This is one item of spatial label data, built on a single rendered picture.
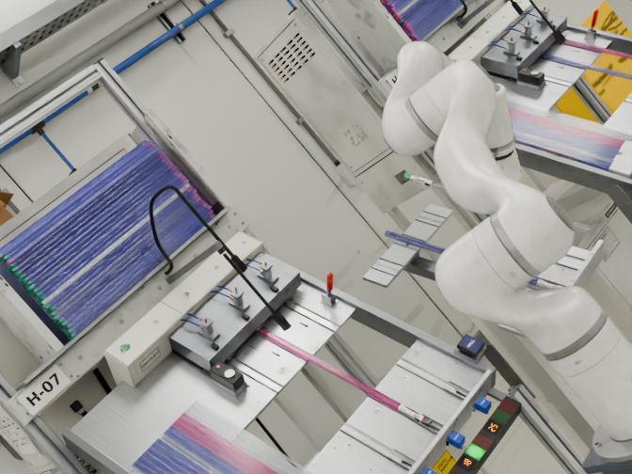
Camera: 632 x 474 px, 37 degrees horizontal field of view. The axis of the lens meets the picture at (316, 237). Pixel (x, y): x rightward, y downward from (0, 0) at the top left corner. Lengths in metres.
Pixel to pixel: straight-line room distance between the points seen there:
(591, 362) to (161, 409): 1.07
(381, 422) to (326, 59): 1.37
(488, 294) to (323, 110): 1.83
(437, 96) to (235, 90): 2.77
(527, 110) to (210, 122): 1.80
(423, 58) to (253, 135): 2.59
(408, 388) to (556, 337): 0.73
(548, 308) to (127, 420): 1.09
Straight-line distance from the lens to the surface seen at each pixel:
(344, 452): 2.09
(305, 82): 3.22
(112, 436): 2.22
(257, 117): 4.46
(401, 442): 2.10
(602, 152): 2.81
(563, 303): 1.52
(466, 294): 1.50
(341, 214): 4.48
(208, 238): 2.47
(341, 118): 3.19
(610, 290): 3.00
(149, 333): 2.28
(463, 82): 1.73
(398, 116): 1.79
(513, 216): 1.48
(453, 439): 2.09
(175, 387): 2.26
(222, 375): 2.20
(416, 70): 1.86
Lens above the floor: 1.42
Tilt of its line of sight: 6 degrees down
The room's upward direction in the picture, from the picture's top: 40 degrees counter-clockwise
